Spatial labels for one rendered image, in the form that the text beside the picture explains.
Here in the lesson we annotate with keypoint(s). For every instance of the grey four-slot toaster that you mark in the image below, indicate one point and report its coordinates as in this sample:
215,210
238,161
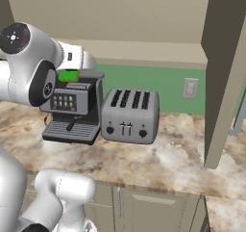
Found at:
131,120

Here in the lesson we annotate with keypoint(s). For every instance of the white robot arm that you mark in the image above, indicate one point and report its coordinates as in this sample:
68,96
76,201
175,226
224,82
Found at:
19,75

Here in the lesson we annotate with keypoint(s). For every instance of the grey window frame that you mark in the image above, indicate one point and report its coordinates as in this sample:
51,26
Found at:
238,117

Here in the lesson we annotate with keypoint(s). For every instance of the green block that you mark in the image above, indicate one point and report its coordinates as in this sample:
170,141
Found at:
68,75

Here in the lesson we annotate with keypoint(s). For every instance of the grey wall outlet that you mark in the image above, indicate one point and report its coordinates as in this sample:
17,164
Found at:
190,88

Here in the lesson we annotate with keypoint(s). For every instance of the tan wall cabinet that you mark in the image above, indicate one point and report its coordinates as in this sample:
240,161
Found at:
128,20

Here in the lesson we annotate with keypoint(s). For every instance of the tan base cabinet door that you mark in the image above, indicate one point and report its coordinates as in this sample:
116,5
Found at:
102,210
160,213

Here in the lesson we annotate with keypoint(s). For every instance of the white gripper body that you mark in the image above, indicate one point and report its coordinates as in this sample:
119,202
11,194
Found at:
89,61

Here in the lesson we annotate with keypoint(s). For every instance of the tan wall cabinet door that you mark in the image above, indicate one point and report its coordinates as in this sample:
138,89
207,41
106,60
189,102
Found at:
5,11
221,82

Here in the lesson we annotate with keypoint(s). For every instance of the grey black coffee machine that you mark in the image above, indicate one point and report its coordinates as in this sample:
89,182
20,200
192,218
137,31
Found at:
80,114

